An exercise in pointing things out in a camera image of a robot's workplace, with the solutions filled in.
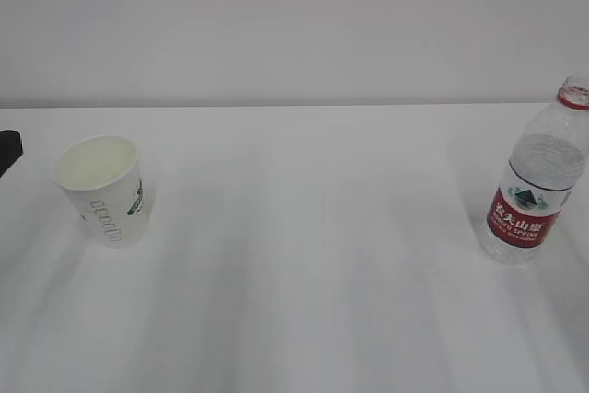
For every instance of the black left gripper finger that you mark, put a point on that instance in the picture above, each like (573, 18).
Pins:
(11, 149)

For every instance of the white paper cup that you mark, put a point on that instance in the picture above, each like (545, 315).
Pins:
(101, 178)

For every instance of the clear water bottle red label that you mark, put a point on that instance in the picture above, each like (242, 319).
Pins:
(546, 163)

